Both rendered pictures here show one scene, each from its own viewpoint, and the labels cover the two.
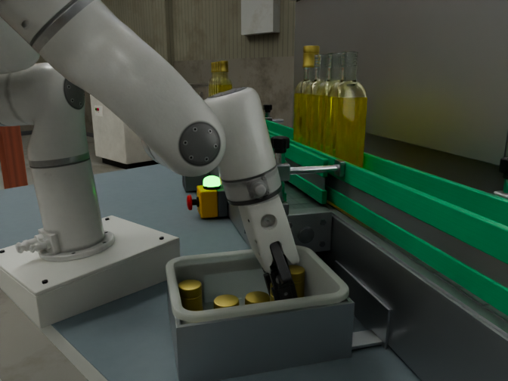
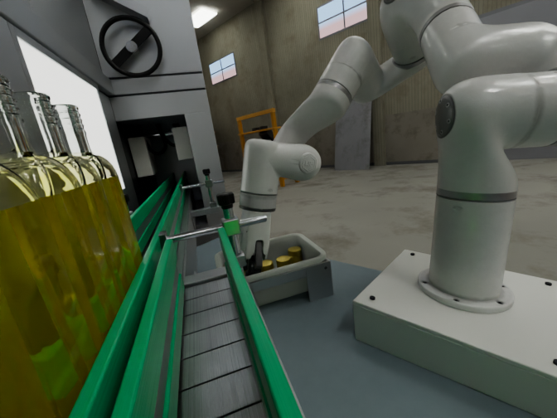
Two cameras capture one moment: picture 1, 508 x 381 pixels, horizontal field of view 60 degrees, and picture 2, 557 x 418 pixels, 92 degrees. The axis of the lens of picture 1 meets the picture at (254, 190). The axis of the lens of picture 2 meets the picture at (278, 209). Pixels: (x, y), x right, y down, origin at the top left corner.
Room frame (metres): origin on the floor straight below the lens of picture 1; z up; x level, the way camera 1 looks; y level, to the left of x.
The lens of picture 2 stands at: (1.09, 0.03, 1.08)
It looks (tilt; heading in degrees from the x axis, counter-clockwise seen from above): 14 degrees down; 179
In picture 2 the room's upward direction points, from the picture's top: 8 degrees counter-clockwise
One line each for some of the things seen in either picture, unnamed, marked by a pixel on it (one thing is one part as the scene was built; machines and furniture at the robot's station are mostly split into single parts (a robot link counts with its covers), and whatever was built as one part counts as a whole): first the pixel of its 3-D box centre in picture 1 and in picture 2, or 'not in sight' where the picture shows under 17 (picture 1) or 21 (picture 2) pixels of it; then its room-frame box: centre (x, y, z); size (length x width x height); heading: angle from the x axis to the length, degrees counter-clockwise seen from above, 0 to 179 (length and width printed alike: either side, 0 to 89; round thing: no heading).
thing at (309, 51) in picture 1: (311, 57); not in sight; (0.96, -0.12, 1.14); 0.04 x 0.04 x 0.04
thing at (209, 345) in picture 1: (271, 305); (259, 278); (0.55, -0.02, 0.79); 0.27 x 0.17 x 0.08; 105
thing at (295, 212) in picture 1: (302, 231); (217, 290); (0.69, -0.08, 0.85); 0.09 x 0.04 x 0.07; 105
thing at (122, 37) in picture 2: not in sight; (133, 48); (-0.07, -0.41, 1.49); 0.21 x 0.05 x 0.21; 105
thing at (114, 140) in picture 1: (128, 115); not in sight; (5.57, 1.58, 0.62); 2.57 x 0.64 x 1.24; 45
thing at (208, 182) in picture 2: not in sight; (205, 198); (0.06, -0.23, 0.90); 0.17 x 0.05 x 0.23; 105
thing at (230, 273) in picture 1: (252, 302); (269, 270); (0.54, 0.00, 0.80); 0.22 x 0.17 x 0.09; 105
